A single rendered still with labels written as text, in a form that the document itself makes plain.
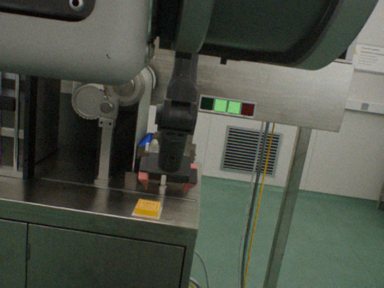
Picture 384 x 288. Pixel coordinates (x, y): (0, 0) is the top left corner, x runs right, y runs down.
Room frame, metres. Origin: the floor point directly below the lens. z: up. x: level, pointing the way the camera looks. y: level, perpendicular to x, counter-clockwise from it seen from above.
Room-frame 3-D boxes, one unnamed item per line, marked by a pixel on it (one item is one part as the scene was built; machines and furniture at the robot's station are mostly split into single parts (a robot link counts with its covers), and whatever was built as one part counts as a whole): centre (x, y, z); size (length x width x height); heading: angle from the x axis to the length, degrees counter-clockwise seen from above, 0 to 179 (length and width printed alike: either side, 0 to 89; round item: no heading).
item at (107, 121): (1.21, 0.30, 1.05); 0.06 x 0.05 x 0.31; 179
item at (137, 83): (1.37, 0.26, 1.25); 0.26 x 0.12 x 0.12; 179
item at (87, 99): (1.38, 0.38, 1.17); 0.26 x 0.12 x 0.12; 179
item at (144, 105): (1.37, 0.20, 1.11); 0.23 x 0.01 x 0.18; 179
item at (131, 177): (1.38, 0.20, 0.92); 0.28 x 0.04 x 0.04; 179
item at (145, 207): (1.02, 0.11, 0.91); 0.07 x 0.07 x 0.02; 89
